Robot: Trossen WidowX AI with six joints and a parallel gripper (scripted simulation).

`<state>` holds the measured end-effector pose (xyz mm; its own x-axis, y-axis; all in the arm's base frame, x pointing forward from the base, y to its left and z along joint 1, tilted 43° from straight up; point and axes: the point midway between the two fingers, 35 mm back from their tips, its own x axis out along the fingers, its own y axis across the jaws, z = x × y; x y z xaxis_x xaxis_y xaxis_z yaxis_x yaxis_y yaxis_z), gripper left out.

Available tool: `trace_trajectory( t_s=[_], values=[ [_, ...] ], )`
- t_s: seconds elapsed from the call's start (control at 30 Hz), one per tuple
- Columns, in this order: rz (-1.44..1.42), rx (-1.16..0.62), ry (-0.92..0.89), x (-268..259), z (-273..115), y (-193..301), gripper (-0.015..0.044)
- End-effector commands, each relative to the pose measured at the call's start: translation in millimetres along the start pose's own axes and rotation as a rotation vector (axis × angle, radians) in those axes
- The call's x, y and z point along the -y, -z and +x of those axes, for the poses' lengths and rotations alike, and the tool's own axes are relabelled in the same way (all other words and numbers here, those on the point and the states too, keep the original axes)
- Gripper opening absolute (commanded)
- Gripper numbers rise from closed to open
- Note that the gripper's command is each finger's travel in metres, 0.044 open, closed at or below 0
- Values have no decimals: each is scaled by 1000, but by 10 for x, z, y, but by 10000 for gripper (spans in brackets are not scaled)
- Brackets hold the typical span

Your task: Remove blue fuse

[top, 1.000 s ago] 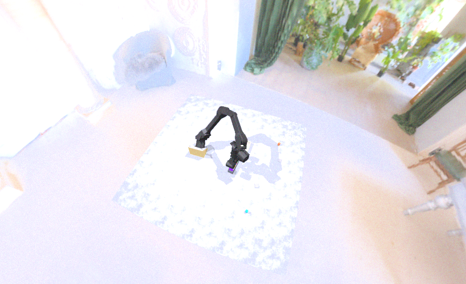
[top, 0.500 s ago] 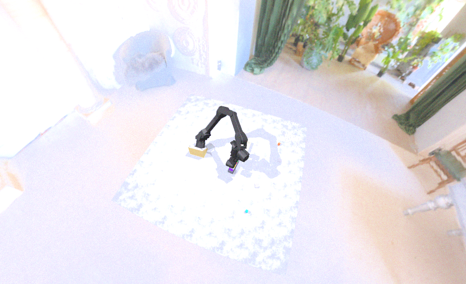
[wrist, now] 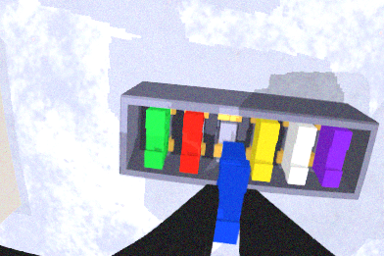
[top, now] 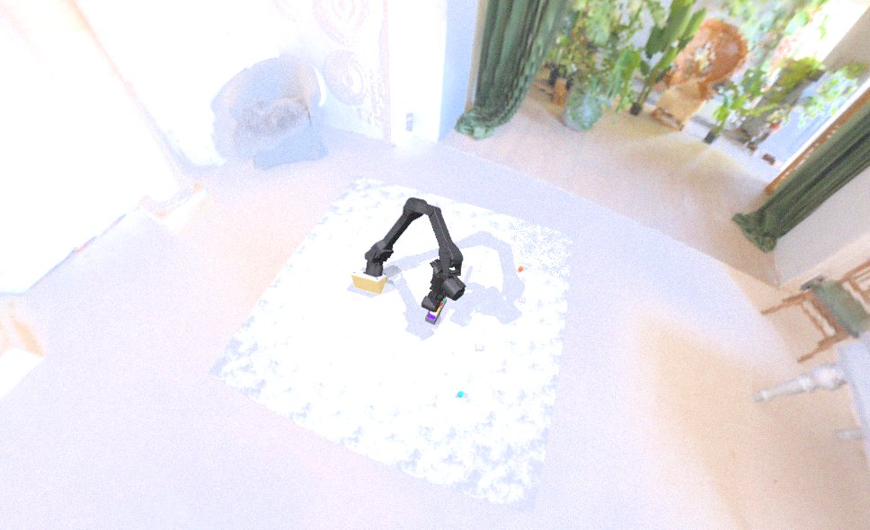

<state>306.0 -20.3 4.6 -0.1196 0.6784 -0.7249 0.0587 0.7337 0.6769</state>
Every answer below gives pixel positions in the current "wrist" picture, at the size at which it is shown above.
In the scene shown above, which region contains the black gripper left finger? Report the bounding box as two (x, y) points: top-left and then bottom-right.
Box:
(0, 185), (219, 256)

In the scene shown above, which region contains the white open tray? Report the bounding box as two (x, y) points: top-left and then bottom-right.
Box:
(0, 89), (23, 223)

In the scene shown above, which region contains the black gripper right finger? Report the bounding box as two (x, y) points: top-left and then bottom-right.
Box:
(239, 189), (336, 256)

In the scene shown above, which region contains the red fuse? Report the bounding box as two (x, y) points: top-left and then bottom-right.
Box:
(180, 112), (204, 174)

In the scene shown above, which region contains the small orange block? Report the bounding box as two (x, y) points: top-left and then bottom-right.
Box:
(213, 140), (222, 156)

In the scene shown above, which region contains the grey fuse block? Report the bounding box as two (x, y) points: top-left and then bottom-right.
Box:
(119, 81), (380, 201)

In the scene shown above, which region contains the blue fuse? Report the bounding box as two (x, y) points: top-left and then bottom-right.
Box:
(215, 130), (251, 244)

